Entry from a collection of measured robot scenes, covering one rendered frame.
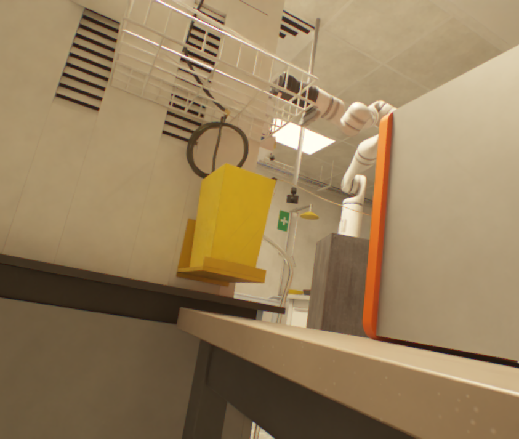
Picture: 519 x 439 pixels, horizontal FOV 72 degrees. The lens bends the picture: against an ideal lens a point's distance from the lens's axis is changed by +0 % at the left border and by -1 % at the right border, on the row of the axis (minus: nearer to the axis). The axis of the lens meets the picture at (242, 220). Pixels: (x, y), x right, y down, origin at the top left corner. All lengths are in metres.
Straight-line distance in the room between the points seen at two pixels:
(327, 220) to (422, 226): 5.35
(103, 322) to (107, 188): 0.22
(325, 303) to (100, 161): 1.13
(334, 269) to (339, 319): 0.20
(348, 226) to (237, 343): 1.39
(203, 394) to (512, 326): 0.38
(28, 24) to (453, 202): 0.72
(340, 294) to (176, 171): 1.05
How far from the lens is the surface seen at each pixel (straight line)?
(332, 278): 1.56
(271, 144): 0.94
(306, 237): 5.66
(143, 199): 0.64
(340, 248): 1.58
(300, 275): 5.56
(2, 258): 0.57
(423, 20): 3.04
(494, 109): 0.63
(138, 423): 0.65
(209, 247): 0.54
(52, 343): 0.61
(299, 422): 0.33
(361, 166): 1.65
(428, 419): 0.19
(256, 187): 0.57
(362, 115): 1.18
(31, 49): 0.73
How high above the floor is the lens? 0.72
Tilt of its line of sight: 14 degrees up
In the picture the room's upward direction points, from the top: 10 degrees clockwise
